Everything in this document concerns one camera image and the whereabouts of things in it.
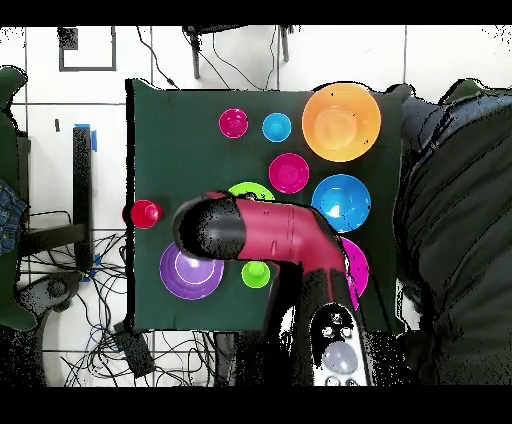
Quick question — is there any grey square floor frame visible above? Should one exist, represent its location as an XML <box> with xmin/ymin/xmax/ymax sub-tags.
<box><xmin>58</xmin><ymin>26</ymin><xmax>118</xmax><ymax>73</ymax></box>

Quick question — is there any black office chair base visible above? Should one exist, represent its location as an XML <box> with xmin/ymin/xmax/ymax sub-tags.
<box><xmin>17</xmin><ymin>270</ymin><xmax>83</xmax><ymax>315</ymax></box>

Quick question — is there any blue bowl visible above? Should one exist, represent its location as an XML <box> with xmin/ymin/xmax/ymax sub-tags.
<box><xmin>310</xmin><ymin>173</ymin><xmax>372</xmax><ymax>234</ymax></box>

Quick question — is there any blue cup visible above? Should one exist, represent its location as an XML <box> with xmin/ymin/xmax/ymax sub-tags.
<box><xmin>261</xmin><ymin>112</ymin><xmax>293</xmax><ymax>144</ymax></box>

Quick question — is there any dark metal legged stand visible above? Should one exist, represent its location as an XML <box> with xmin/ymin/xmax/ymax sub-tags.
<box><xmin>181</xmin><ymin>24</ymin><xmax>295</xmax><ymax>80</ymax></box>

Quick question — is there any large magenta bowl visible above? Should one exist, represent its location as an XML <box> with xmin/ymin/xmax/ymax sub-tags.
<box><xmin>337</xmin><ymin>235</ymin><xmax>370</xmax><ymax>311</ymax></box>

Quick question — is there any small crimson pink bowl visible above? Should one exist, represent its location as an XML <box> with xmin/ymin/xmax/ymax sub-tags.
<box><xmin>268</xmin><ymin>152</ymin><xmax>310</xmax><ymax>196</ymax></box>

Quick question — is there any red cup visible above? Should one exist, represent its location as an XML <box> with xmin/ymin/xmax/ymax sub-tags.
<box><xmin>121</xmin><ymin>199</ymin><xmax>164</xmax><ymax>231</ymax></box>

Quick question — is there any tangle of black cables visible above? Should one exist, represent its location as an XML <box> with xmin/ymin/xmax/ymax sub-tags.
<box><xmin>19</xmin><ymin>209</ymin><xmax>225</xmax><ymax>387</ymax></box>

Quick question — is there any black metal bar stand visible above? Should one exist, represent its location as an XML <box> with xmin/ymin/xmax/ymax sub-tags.
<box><xmin>19</xmin><ymin>126</ymin><xmax>94</xmax><ymax>271</ymax></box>

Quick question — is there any green bowl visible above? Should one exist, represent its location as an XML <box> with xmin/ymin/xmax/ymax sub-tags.
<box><xmin>227</xmin><ymin>180</ymin><xmax>276</xmax><ymax>201</ymax></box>

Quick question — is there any black cable with plug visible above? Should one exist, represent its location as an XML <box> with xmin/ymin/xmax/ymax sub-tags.
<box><xmin>134</xmin><ymin>25</ymin><xmax>180</xmax><ymax>89</ymax></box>

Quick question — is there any black power strip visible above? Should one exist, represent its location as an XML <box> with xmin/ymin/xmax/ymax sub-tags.
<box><xmin>112</xmin><ymin>322</ymin><xmax>156</xmax><ymax>379</ymax></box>

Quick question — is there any dark green tablecloth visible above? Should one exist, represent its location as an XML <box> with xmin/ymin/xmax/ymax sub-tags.
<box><xmin>124</xmin><ymin>77</ymin><xmax>413</xmax><ymax>335</ymax></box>

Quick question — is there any blue tape strip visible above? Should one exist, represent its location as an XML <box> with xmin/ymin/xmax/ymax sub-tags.
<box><xmin>74</xmin><ymin>122</ymin><xmax>98</xmax><ymax>154</ymax></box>

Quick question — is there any blue denim fabric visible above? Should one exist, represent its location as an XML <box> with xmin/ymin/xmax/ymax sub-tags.
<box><xmin>0</xmin><ymin>178</ymin><xmax>28</xmax><ymax>256</ymax></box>

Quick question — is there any green cloth covered table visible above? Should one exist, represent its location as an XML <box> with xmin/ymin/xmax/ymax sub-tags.
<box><xmin>0</xmin><ymin>64</ymin><xmax>39</xmax><ymax>331</ymax></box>

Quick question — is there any large orange bowl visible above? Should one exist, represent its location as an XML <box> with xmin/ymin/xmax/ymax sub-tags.
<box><xmin>301</xmin><ymin>82</ymin><xmax>382</xmax><ymax>163</ymax></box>

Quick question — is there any purple bowl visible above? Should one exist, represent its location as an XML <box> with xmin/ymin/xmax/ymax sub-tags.
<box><xmin>159</xmin><ymin>241</ymin><xmax>225</xmax><ymax>301</ymax></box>

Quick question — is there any green cup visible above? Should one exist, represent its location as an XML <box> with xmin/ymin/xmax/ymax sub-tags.
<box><xmin>240</xmin><ymin>260</ymin><xmax>272</xmax><ymax>290</ymax></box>

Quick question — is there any crimson pink cup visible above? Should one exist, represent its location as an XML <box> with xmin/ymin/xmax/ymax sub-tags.
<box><xmin>218</xmin><ymin>107</ymin><xmax>250</xmax><ymax>140</ymax></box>

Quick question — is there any person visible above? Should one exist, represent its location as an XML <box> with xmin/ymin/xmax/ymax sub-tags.
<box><xmin>393</xmin><ymin>77</ymin><xmax>512</xmax><ymax>386</ymax></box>

